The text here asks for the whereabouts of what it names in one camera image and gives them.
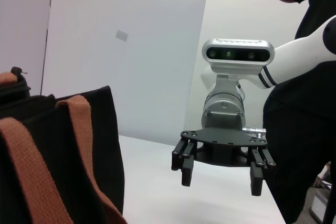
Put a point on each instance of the grey box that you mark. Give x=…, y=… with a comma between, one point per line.
x=319, y=205

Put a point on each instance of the person in black clothes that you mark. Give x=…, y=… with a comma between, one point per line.
x=302, y=129

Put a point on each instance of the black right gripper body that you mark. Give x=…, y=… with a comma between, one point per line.
x=223, y=142

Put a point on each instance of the black chair leg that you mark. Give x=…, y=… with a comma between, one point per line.
x=329, y=208

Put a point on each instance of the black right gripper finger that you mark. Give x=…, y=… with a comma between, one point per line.
x=258, y=163
x=186, y=161

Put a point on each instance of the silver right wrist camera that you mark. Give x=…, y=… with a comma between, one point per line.
x=236, y=54

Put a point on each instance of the grey tape patch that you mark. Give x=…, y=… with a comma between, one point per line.
x=122, y=35

